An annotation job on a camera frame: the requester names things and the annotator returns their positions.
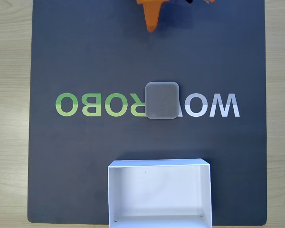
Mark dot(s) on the grey square rounded block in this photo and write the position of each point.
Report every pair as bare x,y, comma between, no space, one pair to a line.
162,101

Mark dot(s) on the dark mat with WOWROBO print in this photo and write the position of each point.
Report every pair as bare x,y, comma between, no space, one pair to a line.
85,59

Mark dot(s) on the white open cardboard box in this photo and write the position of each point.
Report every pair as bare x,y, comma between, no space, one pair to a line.
192,190

